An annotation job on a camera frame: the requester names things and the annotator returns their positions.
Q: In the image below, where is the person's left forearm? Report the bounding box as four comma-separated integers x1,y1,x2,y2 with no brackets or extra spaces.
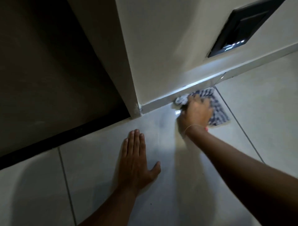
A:
78,185,140,226

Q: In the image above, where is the thin wrist bracelet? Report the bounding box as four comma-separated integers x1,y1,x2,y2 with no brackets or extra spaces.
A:
185,124,208,136

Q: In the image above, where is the person's right hand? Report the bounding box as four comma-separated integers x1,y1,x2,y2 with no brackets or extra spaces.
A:
177,94,214,136

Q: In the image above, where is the blue white checkered cloth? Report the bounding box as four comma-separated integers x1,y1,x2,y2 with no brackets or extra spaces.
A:
172,87,231,127

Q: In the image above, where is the black wall vent panel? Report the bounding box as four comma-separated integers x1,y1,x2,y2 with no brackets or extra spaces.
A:
207,0,285,59

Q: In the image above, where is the person's right forearm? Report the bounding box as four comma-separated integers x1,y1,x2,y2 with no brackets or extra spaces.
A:
185,126,298,226

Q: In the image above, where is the white baseboard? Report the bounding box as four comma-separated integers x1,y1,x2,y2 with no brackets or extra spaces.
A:
139,42,298,115

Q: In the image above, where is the dark door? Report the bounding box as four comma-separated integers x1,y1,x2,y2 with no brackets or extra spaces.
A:
0,0,131,170

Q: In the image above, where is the person's left hand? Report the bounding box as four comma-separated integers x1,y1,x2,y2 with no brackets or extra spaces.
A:
117,129,161,194

